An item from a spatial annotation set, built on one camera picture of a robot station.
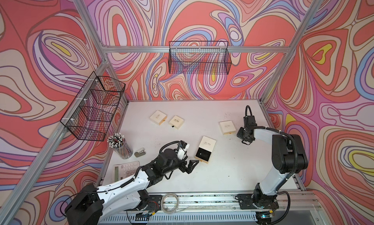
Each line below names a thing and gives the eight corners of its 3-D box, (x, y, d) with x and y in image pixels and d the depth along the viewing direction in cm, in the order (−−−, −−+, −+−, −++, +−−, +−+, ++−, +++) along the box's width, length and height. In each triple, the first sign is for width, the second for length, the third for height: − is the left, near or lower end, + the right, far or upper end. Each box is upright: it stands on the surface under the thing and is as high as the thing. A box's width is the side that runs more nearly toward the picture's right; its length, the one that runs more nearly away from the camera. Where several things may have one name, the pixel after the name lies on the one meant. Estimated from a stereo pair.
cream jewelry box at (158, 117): (150, 119, 110) (149, 117, 107) (158, 112, 115) (157, 109, 112) (159, 125, 106) (159, 122, 104) (167, 117, 111) (167, 114, 109)
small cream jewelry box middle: (167, 125, 106) (167, 123, 104) (175, 117, 111) (174, 114, 109) (177, 130, 103) (177, 128, 101) (184, 121, 108) (184, 119, 106)
